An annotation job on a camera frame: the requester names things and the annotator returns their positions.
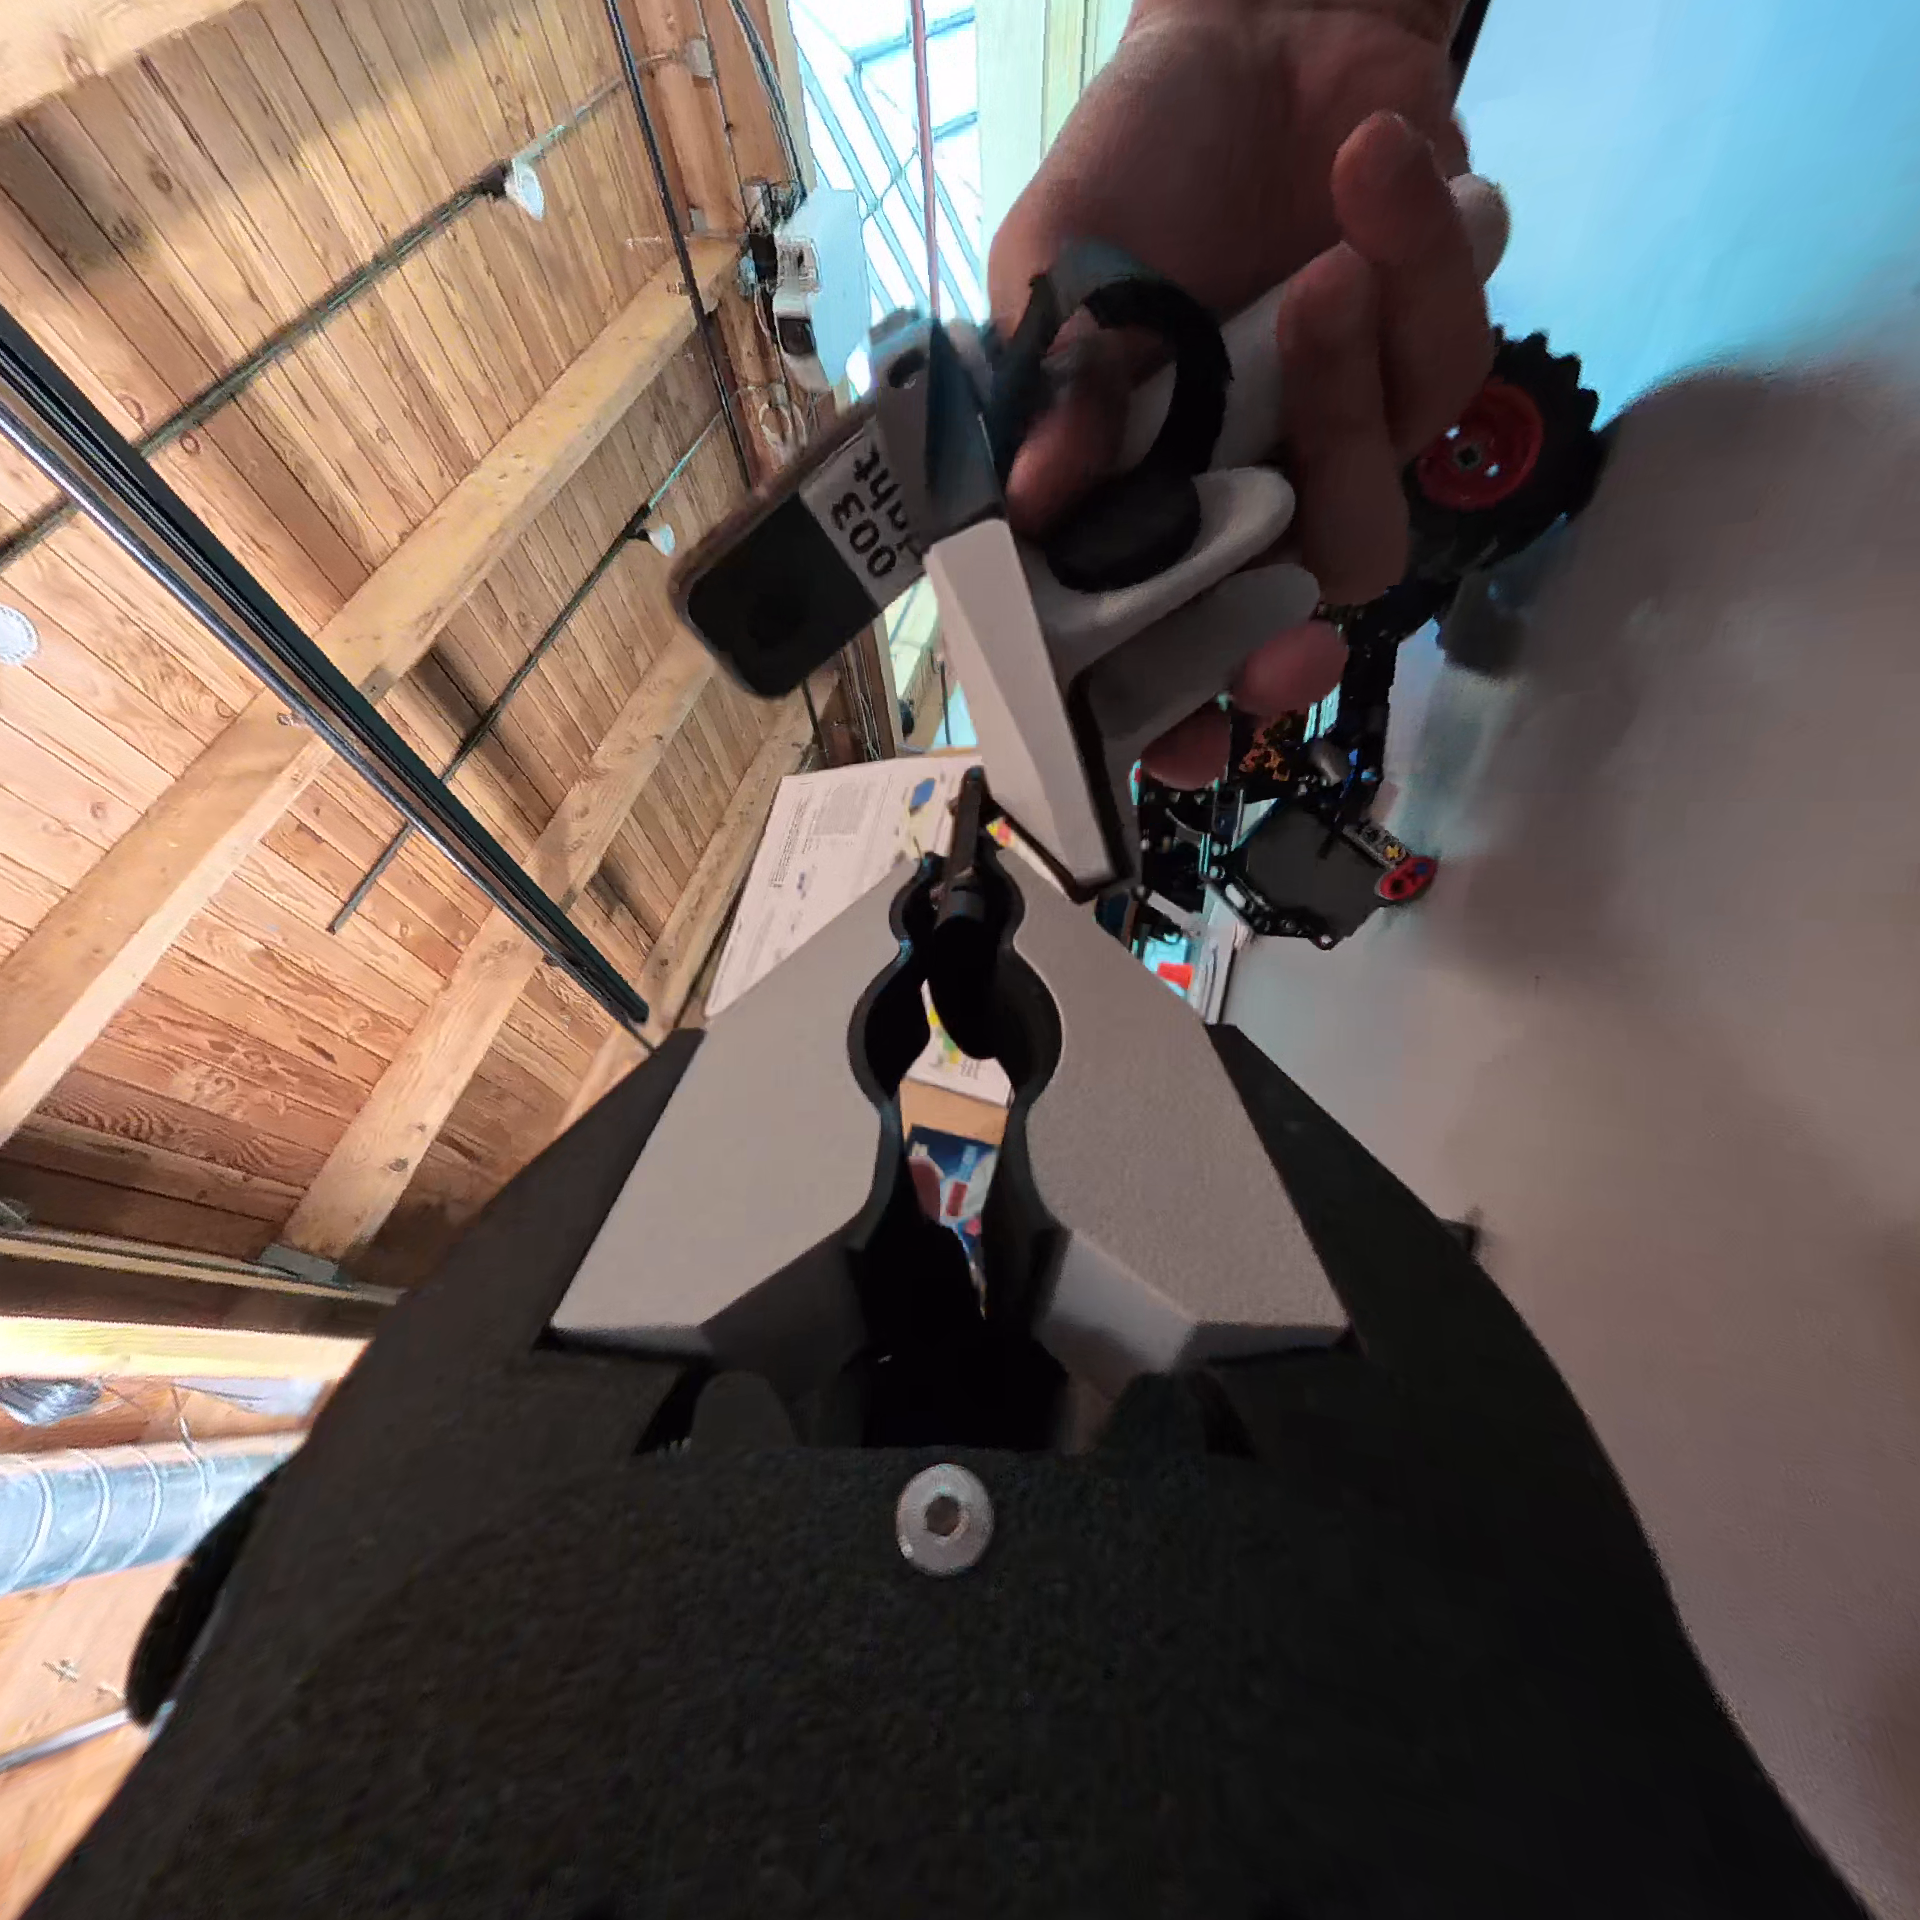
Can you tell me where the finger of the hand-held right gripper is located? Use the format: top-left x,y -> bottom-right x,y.
928,520 -> 1139,902

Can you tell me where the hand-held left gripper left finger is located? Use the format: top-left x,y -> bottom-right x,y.
549,857 -> 924,1420

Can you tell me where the person's right hand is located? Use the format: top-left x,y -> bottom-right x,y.
984,0 -> 1509,792

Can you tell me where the white ceiling device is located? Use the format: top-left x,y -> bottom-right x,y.
738,182 -> 876,395

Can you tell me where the lego truck with flame panels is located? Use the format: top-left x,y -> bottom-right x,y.
1126,327 -> 1604,952

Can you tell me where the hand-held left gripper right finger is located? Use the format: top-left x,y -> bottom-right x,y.
990,861 -> 1354,1423

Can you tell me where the silver air duct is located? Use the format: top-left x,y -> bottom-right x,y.
0,1431 -> 308,1599

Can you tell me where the black lego piece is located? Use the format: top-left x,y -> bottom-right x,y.
918,765 -> 1029,1057

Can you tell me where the black ceiling rail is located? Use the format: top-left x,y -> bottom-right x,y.
0,303 -> 654,1029

